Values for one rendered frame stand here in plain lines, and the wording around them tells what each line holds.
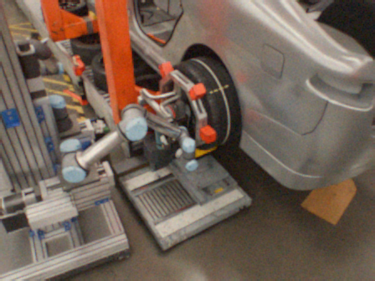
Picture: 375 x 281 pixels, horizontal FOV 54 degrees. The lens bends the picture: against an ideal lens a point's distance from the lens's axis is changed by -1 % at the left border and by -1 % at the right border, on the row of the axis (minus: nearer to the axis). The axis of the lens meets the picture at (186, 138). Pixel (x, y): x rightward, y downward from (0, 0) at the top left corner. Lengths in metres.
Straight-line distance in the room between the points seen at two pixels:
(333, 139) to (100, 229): 1.69
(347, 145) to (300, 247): 1.18
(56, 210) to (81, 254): 0.51
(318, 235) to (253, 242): 0.52
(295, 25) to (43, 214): 1.69
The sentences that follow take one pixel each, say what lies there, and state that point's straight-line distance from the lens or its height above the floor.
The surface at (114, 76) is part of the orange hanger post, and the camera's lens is 2.72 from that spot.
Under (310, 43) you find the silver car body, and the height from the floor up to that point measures 1.64.
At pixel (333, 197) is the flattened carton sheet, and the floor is 0.01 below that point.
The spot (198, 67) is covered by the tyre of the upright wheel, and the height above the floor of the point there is 1.18.
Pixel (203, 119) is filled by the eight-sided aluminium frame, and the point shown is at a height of 0.95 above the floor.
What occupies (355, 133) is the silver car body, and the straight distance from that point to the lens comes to 1.99.
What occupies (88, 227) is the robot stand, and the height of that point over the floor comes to 0.21.
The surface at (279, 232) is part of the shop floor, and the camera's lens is 3.03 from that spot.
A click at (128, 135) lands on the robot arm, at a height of 1.20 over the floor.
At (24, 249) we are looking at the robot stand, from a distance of 2.83.
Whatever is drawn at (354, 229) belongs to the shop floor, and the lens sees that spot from 3.24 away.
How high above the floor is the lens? 2.40
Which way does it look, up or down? 40 degrees down
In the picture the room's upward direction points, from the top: straight up
